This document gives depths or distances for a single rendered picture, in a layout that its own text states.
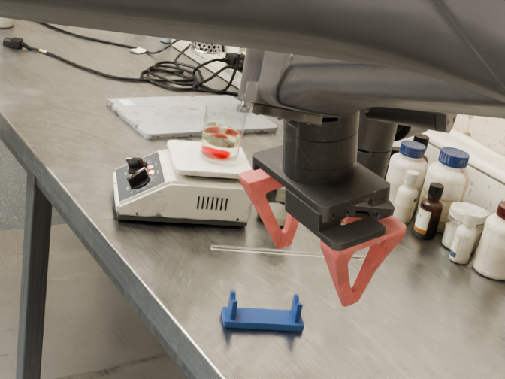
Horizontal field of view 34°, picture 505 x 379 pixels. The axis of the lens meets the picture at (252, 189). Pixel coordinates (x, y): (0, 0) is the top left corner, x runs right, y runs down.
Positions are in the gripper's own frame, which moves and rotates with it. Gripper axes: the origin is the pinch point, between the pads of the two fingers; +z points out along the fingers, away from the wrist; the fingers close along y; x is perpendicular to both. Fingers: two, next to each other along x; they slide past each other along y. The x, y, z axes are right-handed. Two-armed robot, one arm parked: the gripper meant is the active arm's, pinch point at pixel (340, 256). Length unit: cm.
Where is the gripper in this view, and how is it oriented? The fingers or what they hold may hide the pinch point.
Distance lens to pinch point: 100.0
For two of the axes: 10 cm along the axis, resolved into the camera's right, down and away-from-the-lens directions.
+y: -1.6, -4.2, 8.9
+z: -1.7, 9.0, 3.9
